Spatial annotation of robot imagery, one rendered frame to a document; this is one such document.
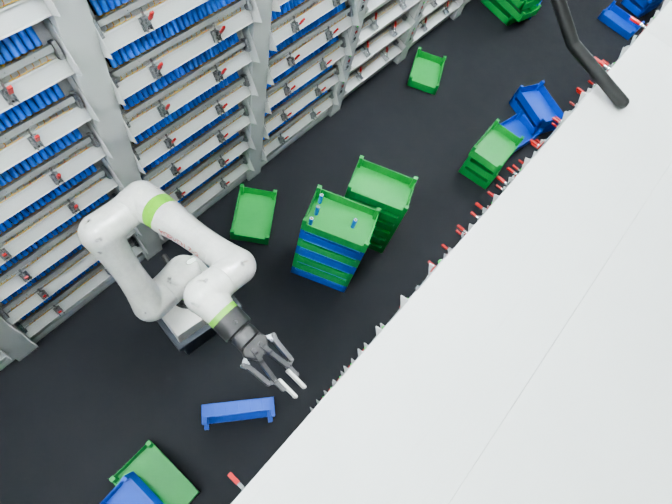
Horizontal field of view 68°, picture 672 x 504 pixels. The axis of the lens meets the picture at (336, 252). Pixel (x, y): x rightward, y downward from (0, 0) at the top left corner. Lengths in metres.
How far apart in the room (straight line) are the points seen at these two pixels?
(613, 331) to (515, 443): 0.25
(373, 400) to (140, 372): 1.91
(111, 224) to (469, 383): 1.22
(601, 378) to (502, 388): 0.16
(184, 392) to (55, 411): 0.53
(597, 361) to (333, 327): 1.85
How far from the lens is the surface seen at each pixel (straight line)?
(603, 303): 0.90
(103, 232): 1.65
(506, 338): 0.78
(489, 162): 3.08
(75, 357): 2.59
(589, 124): 1.10
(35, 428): 2.57
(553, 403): 0.79
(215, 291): 1.40
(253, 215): 2.77
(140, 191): 1.68
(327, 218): 2.24
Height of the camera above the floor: 2.41
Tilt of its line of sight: 62 degrees down
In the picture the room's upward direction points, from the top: 22 degrees clockwise
